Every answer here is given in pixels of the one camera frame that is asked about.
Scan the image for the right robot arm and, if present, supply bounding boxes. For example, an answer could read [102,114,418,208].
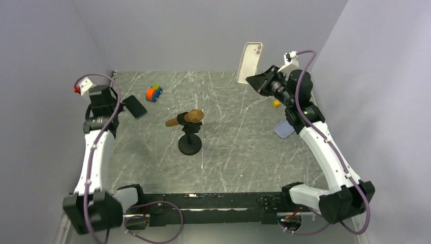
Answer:
[245,66,375,224]

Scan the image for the gold microphone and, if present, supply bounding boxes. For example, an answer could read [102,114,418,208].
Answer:
[165,109,204,127]

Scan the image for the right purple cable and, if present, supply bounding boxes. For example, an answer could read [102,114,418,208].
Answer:
[294,49,371,236]

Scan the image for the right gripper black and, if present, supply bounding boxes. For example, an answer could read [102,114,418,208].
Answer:
[247,65,295,107]

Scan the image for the black microphone stand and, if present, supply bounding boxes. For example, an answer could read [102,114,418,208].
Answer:
[178,122,202,156]

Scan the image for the lilac phone case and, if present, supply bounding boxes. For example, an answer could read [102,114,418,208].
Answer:
[273,119,295,139]

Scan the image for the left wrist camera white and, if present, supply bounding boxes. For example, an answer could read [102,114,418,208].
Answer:
[73,76,95,96]

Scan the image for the bare black phone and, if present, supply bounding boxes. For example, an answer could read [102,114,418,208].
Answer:
[122,95,148,119]

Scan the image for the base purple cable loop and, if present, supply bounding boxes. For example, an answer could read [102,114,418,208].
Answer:
[124,201,184,244]

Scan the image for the small yellow cube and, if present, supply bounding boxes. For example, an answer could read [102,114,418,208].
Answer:
[272,100,281,108]

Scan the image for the orange blue toy car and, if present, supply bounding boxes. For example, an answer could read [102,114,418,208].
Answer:
[145,84,163,102]

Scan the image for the black base beam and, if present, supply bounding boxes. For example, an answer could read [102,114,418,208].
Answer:
[127,192,301,227]

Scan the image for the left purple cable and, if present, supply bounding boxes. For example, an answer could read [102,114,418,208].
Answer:
[74,73,122,244]

